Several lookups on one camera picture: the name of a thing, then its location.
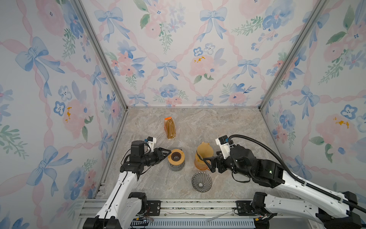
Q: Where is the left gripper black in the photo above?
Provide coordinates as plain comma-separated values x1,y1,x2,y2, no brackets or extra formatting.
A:
140,147,170,167

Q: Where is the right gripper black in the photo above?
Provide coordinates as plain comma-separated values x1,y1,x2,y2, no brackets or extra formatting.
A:
202,151,253,180

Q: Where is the orange glass carafe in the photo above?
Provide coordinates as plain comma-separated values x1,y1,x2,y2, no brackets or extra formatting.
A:
194,157,209,171

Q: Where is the brown paper coffee filter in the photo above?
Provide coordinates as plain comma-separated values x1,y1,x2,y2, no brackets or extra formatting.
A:
195,142,214,161

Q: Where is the wooden dripper ring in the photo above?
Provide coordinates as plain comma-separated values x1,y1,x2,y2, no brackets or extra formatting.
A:
167,148,185,166

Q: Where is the grey glass carafe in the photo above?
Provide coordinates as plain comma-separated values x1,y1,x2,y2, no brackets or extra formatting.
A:
169,162,185,171

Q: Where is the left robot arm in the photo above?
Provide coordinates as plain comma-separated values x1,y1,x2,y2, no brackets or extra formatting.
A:
83,137,172,229

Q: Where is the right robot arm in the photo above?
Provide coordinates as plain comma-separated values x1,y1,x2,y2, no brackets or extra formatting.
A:
203,145,363,229

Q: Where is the grey ribbed dripper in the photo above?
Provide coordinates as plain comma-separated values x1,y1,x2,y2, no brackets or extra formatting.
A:
192,172,212,193

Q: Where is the coffee filter pack orange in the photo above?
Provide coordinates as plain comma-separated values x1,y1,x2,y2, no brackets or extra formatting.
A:
164,117,176,139

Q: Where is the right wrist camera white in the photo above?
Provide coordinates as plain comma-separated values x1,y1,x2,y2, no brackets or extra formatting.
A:
215,135,230,159

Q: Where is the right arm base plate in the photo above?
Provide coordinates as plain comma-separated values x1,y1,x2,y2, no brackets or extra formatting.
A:
235,200,277,217

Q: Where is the aluminium mounting rail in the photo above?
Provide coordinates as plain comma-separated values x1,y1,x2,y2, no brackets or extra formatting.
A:
72,198,325,229

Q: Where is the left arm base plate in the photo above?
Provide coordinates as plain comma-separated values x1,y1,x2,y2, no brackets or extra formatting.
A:
137,200,162,217

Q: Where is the left aluminium corner post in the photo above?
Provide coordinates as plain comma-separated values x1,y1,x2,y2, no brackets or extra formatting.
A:
71,0,128,112

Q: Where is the aluminium corner post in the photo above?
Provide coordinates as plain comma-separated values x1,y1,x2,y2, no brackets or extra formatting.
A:
258,0,327,112
71,0,128,112

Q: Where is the right aluminium corner post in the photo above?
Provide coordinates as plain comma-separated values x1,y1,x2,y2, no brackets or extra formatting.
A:
258,0,327,112

